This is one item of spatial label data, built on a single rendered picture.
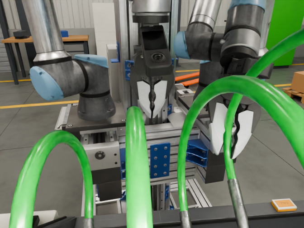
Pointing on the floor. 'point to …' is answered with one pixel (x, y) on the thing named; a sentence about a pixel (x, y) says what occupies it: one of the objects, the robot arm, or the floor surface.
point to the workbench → (21, 37)
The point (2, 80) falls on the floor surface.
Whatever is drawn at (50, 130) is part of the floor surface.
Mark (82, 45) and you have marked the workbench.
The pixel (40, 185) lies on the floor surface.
